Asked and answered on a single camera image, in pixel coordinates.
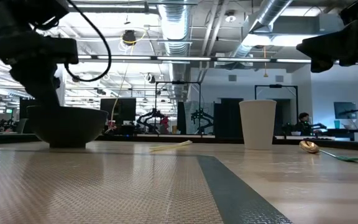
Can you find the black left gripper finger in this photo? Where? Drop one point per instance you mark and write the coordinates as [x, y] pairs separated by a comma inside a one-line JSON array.
[[38, 96], [52, 97]]

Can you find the person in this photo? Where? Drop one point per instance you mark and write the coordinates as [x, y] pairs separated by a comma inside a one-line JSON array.
[[303, 124]]

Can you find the black ceiling camera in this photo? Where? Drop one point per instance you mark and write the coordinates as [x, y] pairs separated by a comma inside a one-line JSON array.
[[129, 36]]

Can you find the silver slanted ceiling duct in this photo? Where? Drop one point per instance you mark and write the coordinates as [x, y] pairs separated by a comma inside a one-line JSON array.
[[269, 15]]

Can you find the black metal frame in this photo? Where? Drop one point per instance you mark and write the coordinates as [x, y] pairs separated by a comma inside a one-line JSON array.
[[177, 82], [275, 86]]

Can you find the silver ribbed ceiling duct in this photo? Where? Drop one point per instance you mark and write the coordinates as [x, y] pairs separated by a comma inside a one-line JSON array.
[[175, 28]]

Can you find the pale wooden chopstick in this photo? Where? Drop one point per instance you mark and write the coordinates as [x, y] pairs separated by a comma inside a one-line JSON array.
[[179, 144], [163, 149]]

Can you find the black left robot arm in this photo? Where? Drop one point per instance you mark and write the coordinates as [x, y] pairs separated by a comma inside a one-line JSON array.
[[11, 12]]

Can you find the long ceiling light strip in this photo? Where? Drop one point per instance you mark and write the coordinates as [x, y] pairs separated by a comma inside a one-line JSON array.
[[182, 58]]

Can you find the beige woven placemat grey stripe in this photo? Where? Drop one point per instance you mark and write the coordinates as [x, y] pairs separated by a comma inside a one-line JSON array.
[[89, 186]]

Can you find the dark round bowl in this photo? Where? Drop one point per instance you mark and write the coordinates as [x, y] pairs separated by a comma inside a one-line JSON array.
[[67, 126]]

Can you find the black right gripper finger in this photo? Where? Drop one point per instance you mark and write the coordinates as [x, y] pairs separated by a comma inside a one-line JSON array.
[[321, 65], [320, 48]]

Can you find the teal cup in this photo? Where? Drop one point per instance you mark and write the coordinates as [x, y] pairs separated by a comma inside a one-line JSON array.
[[337, 124]]

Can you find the large black screen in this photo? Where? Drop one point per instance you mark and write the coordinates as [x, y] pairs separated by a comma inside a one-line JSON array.
[[123, 109]]

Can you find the white paper cup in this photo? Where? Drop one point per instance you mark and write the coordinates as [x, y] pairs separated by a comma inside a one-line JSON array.
[[257, 124]]

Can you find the wall monitor screen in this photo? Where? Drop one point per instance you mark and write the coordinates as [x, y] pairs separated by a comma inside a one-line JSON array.
[[345, 110]]

